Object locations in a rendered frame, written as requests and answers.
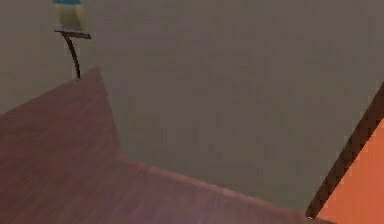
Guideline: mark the dark wall shelf bracket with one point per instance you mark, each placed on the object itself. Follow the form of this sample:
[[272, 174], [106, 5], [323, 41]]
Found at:
[[71, 50]]

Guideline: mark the orange door with dark frame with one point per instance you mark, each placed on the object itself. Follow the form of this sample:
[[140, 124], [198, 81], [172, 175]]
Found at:
[[360, 180]]

